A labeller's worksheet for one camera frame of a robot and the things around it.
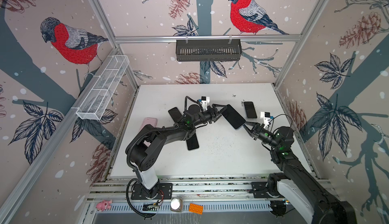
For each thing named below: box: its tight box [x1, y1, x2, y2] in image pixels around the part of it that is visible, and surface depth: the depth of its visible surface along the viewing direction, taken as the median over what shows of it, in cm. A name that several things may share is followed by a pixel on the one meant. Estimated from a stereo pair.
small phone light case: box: [243, 101, 258, 120], surface depth 109 cm
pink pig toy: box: [95, 199, 112, 212], surface depth 70 cm
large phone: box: [221, 104, 247, 131], surface depth 78 cm
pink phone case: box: [139, 117, 158, 132], surface depth 100 cm
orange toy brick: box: [188, 202, 204, 215], surface depth 70 cm
